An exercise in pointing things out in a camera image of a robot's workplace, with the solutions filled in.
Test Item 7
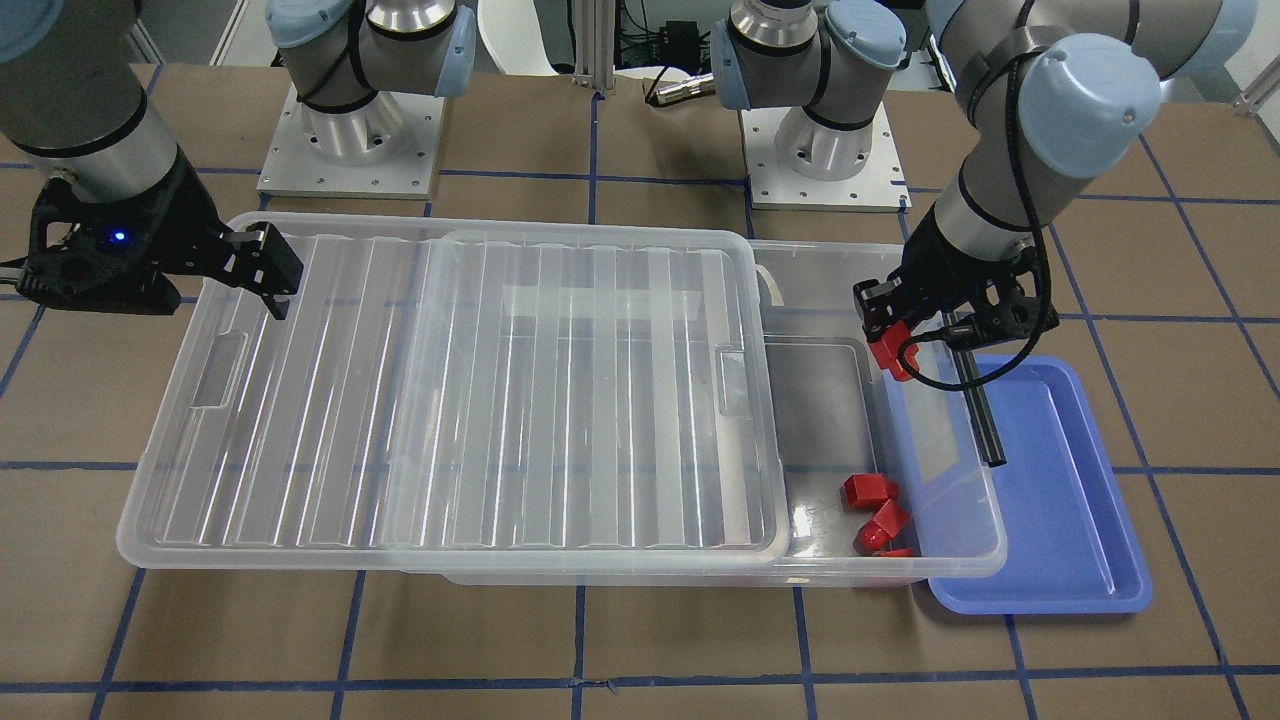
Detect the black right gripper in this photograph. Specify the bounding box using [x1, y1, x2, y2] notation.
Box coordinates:
[15, 160, 305, 322]

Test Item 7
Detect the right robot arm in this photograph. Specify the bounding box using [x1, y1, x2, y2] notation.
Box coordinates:
[1, 1, 479, 320]

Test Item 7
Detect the clear plastic box lid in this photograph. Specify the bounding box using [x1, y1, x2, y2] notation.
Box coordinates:
[116, 213, 788, 582]

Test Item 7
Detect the white chair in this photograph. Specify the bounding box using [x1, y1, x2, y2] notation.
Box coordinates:
[475, 1, 660, 92]

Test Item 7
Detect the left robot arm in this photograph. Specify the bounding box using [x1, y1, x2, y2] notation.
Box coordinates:
[710, 1, 1257, 354]

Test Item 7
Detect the clear plastic storage box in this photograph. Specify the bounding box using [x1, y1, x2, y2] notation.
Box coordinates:
[401, 238, 1009, 589]

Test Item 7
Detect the blue plastic tray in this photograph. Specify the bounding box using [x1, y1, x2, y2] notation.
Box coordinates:
[884, 356, 1152, 615]

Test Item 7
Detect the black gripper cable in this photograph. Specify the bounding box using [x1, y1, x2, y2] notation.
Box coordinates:
[899, 45, 1061, 391]

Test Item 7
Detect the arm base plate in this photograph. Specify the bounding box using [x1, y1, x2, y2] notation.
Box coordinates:
[739, 105, 913, 213]
[257, 91, 447, 201]

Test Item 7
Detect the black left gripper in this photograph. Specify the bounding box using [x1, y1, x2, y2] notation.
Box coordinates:
[852, 211, 1060, 351]

